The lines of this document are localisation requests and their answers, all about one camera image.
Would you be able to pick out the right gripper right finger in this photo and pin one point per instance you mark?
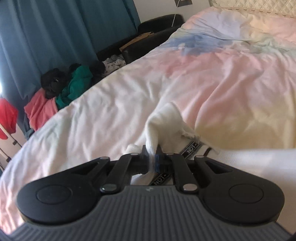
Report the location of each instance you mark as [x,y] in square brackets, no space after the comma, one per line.
[228,193]

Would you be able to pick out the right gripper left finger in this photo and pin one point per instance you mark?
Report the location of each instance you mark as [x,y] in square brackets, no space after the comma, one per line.
[70,195]

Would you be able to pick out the cream white sweatshirt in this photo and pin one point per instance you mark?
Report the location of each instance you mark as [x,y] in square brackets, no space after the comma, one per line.
[165,127]

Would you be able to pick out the pink folded garment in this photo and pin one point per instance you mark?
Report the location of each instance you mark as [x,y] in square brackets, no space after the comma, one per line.
[40,109]

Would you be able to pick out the red cloth on rack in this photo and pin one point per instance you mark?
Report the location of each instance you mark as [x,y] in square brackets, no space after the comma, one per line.
[8,116]

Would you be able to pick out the black garment pile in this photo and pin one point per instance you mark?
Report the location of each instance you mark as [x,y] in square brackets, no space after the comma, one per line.
[55,80]

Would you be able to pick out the green garment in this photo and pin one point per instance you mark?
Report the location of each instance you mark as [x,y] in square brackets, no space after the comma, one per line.
[80,81]

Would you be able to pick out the pastel tie-dye bed sheet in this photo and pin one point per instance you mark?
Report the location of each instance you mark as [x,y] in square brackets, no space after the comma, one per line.
[230,73]

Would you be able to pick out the teal window curtain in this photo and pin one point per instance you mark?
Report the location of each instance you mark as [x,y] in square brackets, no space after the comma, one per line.
[37,36]

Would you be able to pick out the black sofa bench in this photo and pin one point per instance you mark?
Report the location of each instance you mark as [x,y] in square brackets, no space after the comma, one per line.
[150,34]

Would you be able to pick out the cream quilted headboard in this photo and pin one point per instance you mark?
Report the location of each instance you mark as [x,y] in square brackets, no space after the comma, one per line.
[275,7]

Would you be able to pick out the metal wall socket plate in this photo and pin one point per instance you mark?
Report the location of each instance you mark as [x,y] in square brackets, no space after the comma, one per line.
[180,3]

